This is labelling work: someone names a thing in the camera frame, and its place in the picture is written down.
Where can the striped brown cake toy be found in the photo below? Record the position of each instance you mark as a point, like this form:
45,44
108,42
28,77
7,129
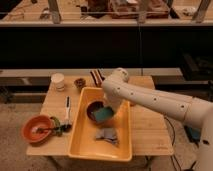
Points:
98,78

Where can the white paper cup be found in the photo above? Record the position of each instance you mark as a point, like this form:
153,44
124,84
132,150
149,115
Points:
57,80

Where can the teal sponge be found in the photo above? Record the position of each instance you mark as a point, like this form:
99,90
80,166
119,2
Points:
103,114

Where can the purple bowl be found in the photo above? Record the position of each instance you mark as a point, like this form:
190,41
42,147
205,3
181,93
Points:
92,107

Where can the dark spoon in bowl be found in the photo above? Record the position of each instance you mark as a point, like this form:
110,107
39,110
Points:
40,130

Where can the small brown cup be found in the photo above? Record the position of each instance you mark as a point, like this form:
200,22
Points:
80,83

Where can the blue box on floor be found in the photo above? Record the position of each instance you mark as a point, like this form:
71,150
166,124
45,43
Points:
192,134

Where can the wooden table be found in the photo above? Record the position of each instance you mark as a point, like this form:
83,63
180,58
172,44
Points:
141,131

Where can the orange bowl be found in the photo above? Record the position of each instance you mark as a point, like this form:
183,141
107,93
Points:
29,129

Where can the green toy vegetable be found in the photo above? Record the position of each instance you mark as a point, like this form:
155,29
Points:
57,126

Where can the yellow plastic tub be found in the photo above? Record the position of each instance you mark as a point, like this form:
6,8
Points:
83,144

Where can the grey crumpled cloth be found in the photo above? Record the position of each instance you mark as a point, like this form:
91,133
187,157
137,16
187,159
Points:
107,134

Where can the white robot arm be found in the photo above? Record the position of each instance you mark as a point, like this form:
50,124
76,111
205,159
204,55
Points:
192,111

